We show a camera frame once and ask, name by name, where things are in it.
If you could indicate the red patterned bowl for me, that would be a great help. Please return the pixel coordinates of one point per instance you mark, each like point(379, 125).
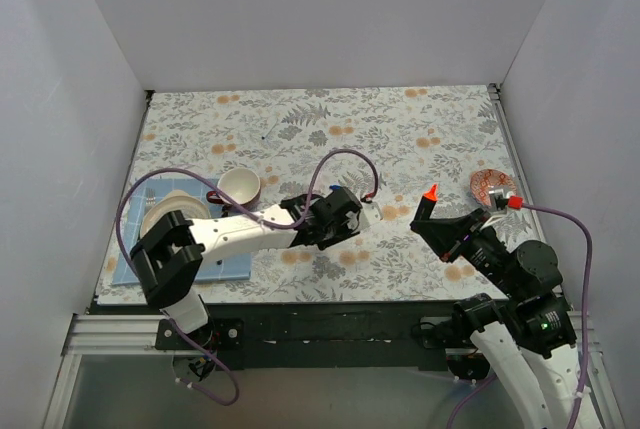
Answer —
point(482, 181)

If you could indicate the thin white pen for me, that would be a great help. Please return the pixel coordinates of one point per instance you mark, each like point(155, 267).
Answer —
point(269, 131)

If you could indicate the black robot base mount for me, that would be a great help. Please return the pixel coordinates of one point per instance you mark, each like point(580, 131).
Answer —
point(331, 335)

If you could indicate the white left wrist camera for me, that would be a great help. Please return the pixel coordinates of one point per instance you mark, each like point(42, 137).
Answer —
point(370, 214)

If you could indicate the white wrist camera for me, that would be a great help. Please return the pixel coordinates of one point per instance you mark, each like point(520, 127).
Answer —
point(501, 202)
point(370, 214)

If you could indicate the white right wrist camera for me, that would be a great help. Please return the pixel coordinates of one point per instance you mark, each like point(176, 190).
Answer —
point(501, 202)

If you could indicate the black orange highlighter marker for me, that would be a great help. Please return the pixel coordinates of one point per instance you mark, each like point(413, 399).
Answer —
point(427, 204)

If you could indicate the light blue checkered cloth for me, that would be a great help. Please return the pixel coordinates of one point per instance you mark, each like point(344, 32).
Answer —
point(237, 268)

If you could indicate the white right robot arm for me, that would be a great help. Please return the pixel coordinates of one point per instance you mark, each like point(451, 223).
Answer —
point(529, 340)

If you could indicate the brown white mug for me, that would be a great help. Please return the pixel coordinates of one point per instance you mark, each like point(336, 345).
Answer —
point(239, 184)

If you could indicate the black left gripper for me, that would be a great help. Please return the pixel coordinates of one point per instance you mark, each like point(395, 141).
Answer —
point(347, 207)

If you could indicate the cream ceramic plate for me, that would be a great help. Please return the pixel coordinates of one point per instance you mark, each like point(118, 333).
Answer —
point(176, 200)

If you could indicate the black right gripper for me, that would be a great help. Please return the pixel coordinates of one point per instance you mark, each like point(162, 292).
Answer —
point(460, 235)

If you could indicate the silver fork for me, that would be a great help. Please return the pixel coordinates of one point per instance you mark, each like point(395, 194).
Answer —
point(149, 198)

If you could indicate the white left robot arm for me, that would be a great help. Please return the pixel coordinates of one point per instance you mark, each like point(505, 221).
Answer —
point(168, 257)

